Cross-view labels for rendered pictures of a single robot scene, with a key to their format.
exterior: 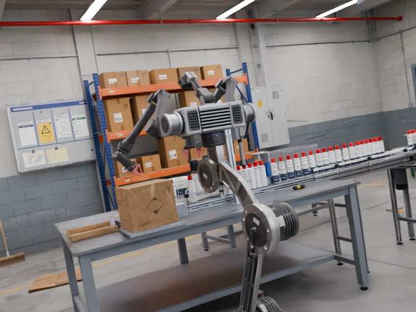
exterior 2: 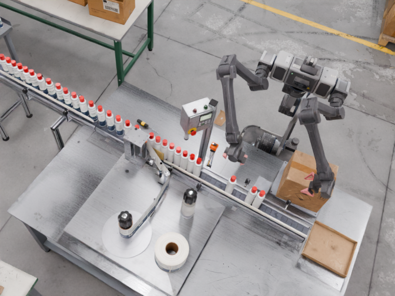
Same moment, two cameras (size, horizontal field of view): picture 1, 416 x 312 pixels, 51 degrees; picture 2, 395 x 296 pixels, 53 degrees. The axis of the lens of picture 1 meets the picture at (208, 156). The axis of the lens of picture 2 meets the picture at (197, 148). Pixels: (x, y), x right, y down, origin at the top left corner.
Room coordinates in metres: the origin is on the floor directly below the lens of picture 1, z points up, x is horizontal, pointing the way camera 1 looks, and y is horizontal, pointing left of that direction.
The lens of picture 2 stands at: (4.28, 0.82, 3.31)
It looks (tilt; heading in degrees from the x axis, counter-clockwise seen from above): 58 degrees down; 223
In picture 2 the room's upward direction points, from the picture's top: 11 degrees clockwise
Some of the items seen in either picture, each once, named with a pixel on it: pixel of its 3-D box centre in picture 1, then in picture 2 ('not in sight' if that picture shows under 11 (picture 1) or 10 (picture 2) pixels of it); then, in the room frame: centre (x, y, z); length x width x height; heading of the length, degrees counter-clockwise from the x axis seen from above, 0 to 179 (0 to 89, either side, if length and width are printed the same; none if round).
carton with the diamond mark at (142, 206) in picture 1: (146, 204); (306, 181); (2.75, 0.44, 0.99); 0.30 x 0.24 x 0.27; 120
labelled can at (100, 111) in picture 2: (304, 164); (101, 115); (3.60, -0.79, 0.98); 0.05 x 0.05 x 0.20
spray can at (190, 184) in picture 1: (191, 189); (231, 184); (3.19, 0.16, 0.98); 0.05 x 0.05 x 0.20
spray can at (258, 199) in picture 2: not in sight; (258, 199); (3.10, 0.34, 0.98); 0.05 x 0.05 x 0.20
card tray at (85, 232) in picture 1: (91, 230); (330, 248); (2.88, 0.85, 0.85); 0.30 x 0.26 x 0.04; 114
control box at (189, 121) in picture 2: (229, 127); (197, 116); (3.25, -0.20, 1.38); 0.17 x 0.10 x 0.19; 169
